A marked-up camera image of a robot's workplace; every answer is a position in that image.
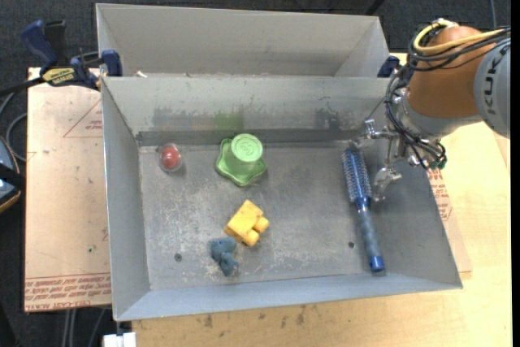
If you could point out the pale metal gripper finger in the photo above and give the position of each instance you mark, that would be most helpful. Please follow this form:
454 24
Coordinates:
385 179
371 130

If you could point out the blue round hairbrush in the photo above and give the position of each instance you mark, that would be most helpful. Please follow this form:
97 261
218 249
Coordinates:
357 179

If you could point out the grey metal bin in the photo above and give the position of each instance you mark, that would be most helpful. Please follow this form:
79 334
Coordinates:
284 239

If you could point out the pale green plastic cup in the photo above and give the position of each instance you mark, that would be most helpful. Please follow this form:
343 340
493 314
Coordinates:
243 152

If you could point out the yellow toy block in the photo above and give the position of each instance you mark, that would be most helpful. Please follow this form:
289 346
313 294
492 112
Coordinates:
243 221

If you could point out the green star-shaped dish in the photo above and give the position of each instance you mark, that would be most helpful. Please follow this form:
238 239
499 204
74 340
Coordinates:
227 172

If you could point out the blue-grey toy animal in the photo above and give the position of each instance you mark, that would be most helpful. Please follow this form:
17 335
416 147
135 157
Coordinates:
223 252

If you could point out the red ball in clear dome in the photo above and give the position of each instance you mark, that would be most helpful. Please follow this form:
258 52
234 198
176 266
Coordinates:
170 157

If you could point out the brown cardboard board, red print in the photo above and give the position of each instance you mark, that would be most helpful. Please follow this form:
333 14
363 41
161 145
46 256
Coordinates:
65 191

